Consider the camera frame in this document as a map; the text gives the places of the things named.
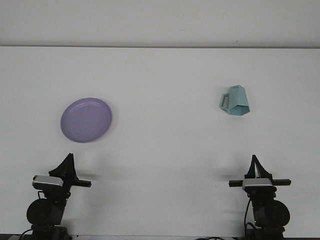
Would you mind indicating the pale blue hexagonal cup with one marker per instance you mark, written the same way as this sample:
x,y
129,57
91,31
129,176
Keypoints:
x,y
237,102

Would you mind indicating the pale purple round plate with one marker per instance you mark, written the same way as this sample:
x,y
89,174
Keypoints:
x,y
86,120

